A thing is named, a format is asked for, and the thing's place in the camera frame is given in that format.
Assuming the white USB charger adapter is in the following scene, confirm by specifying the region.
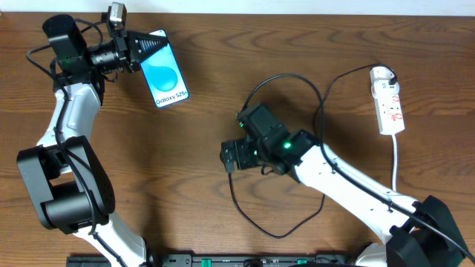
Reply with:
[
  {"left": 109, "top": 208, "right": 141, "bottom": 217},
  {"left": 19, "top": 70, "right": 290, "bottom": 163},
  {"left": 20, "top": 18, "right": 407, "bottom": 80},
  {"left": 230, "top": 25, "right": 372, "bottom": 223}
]
[{"left": 370, "top": 66, "right": 400, "bottom": 97}]

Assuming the blue Galaxy smartphone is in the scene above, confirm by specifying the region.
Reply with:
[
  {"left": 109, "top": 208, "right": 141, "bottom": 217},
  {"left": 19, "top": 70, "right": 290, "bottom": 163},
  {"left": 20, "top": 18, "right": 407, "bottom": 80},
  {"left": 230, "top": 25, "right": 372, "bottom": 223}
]
[{"left": 140, "top": 30, "right": 189, "bottom": 108}]

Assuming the white power strip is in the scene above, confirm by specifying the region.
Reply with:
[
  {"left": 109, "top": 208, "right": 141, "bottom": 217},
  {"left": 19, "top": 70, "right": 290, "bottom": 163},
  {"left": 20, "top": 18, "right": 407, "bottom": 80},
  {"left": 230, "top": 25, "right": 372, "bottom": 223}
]
[{"left": 371, "top": 80, "right": 405, "bottom": 136}]

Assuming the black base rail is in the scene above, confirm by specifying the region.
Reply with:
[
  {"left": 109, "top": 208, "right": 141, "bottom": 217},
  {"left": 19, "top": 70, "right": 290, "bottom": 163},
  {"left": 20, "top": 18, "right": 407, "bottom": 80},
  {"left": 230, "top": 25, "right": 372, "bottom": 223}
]
[{"left": 66, "top": 253, "right": 357, "bottom": 267}]

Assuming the white power strip cord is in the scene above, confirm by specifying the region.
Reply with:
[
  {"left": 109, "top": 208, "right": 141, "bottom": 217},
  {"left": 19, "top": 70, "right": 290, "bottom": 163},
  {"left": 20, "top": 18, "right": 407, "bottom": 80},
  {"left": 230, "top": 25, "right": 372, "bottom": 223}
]
[{"left": 390, "top": 133, "right": 399, "bottom": 193}]

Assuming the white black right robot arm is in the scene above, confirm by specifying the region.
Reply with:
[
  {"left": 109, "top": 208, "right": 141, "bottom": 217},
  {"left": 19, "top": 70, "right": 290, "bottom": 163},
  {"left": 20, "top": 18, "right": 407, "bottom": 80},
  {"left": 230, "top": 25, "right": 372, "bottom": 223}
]
[{"left": 220, "top": 104, "right": 474, "bottom": 266}]

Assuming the black charging cable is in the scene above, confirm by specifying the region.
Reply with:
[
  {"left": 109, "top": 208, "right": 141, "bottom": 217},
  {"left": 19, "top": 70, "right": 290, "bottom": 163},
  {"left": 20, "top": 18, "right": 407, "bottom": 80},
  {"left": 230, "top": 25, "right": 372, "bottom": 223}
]
[{"left": 226, "top": 62, "right": 399, "bottom": 240}]

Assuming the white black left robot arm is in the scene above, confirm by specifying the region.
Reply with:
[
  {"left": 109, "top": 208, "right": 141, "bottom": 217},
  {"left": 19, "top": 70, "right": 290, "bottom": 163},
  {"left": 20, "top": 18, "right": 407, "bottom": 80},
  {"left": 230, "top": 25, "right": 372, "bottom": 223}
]
[{"left": 16, "top": 10, "right": 163, "bottom": 266}]

